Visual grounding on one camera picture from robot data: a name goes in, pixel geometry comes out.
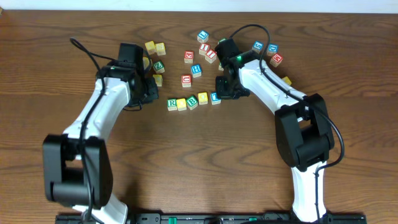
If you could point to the yellow C block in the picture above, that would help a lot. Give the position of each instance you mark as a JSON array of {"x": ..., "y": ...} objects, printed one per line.
[{"x": 158, "y": 79}]

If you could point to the green Z block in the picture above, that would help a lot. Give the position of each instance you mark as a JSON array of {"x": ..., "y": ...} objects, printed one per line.
[{"x": 159, "y": 67}]

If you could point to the yellow block far right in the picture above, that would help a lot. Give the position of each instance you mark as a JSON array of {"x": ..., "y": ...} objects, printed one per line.
[{"x": 287, "y": 81}]

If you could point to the green B block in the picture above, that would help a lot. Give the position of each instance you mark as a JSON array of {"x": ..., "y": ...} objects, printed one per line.
[{"x": 192, "y": 102}]

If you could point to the yellow S block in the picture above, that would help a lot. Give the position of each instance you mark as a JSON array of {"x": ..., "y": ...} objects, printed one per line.
[{"x": 160, "y": 49}]

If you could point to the red i block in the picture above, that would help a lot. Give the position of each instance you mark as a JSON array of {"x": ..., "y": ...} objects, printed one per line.
[
  {"x": 210, "y": 56},
  {"x": 203, "y": 48}
]

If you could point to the red E block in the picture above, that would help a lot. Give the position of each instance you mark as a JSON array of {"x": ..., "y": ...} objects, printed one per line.
[{"x": 188, "y": 56}]

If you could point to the blue L block top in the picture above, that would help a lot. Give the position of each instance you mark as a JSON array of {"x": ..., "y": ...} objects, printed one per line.
[{"x": 202, "y": 36}]

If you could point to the yellow block top left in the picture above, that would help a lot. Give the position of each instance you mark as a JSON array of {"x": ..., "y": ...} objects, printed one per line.
[{"x": 150, "y": 47}]

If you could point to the red U block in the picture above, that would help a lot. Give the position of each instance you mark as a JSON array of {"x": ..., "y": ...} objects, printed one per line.
[{"x": 186, "y": 81}]

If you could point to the green N block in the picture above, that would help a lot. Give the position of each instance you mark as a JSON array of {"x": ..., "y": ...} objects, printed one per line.
[{"x": 220, "y": 67}]

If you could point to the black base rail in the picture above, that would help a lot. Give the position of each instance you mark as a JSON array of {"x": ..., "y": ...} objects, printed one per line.
[{"x": 270, "y": 217}]

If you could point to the red I block upper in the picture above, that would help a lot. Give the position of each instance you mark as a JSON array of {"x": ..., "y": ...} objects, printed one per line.
[{"x": 203, "y": 48}]

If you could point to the red I block lower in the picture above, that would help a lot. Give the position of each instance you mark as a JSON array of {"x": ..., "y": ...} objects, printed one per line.
[{"x": 210, "y": 56}]

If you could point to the blue G block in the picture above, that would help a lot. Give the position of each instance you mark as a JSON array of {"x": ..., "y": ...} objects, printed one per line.
[{"x": 257, "y": 46}]

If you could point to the red M block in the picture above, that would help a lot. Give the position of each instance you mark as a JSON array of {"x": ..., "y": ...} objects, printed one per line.
[{"x": 276, "y": 60}]

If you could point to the green R block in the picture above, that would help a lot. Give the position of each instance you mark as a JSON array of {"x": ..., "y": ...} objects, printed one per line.
[{"x": 172, "y": 104}]

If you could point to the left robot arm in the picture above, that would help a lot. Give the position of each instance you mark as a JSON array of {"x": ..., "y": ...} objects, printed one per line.
[{"x": 77, "y": 170}]

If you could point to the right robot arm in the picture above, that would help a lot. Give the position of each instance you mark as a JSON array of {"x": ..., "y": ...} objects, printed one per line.
[{"x": 303, "y": 135}]

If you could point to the yellow block beside L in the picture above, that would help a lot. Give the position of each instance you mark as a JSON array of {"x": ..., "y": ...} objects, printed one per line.
[{"x": 146, "y": 62}]

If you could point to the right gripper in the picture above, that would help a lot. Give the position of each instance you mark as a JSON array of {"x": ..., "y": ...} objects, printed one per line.
[{"x": 222, "y": 93}]

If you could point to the blue H block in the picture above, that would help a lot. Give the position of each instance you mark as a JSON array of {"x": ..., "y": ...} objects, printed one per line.
[{"x": 196, "y": 70}]

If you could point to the yellow O block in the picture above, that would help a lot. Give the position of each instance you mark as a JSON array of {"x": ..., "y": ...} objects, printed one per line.
[
  {"x": 202, "y": 98},
  {"x": 181, "y": 104}
]

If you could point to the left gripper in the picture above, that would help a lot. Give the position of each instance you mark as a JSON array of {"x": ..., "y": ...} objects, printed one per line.
[{"x": 150, "y": 91}]

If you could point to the blue D block right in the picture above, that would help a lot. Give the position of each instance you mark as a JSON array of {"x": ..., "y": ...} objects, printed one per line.
[{"x": 272, "y": 49}]

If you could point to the blue T block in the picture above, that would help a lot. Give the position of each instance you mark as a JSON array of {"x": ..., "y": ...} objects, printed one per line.
[{"x": 214, "y": 99}]

